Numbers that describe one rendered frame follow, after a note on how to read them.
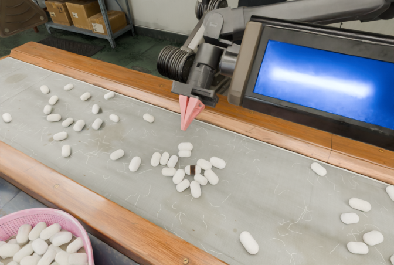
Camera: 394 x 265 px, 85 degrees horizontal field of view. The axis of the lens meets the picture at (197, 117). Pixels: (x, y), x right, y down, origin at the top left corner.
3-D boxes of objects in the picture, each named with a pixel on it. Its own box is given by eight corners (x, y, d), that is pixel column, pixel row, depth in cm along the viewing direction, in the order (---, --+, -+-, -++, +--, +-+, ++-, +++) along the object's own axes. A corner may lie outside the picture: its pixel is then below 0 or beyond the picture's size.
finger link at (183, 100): (197, 135, 45) (211, 92, 46) (168, 125, 48) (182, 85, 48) (205, 138, 52) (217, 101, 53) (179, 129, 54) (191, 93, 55)
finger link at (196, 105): (187, 131, 46) (201, 90, 47) (159, 122, 48) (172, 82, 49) (196, 134, 53) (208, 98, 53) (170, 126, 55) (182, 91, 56)
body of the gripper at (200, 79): (211, 99, 46) (222, 67, 47) (169, 88, 49) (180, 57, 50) (217, 105, 52) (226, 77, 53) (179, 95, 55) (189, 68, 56)
